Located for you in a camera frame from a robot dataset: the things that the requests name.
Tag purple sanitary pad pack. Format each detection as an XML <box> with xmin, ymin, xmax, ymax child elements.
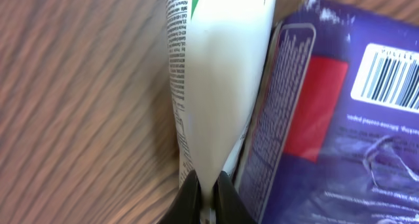
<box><xmin>236</xmin><ymin>0</ymin><xmax>418</xmax><ymax>223</ymax></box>

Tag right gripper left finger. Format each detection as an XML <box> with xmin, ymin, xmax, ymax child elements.
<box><xmin>158</xmin><ymin>170</ymin><xmax>200</xmax><ymax>224</ymax></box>

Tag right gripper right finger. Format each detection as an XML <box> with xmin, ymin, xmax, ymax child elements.
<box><xmin>213</xmin><ymin>171</ymin><xmax>257</xmax><ymax>224</ymax></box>

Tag white tube gold cap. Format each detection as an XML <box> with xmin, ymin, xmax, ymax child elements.
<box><xmin>166</xmin><ymin>0</ymin><xmax>276</xmax><ymax>223</ymax></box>

